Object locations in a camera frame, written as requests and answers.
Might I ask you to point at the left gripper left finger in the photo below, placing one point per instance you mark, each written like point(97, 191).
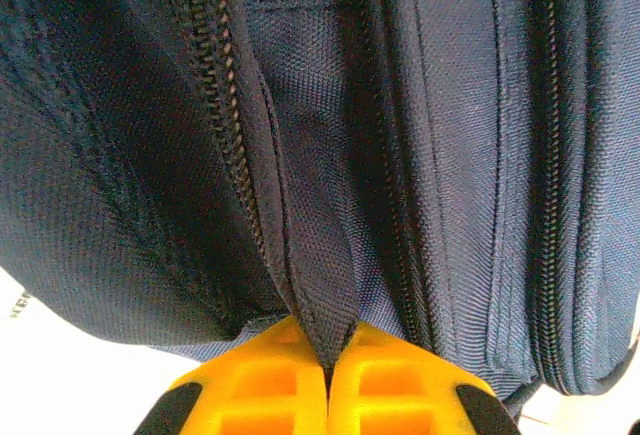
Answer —
point(260, 395)

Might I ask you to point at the navy blue backpack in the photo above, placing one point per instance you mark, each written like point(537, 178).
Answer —
point(320, 105)

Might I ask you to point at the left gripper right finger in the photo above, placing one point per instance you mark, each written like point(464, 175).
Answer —
point(400, 395)

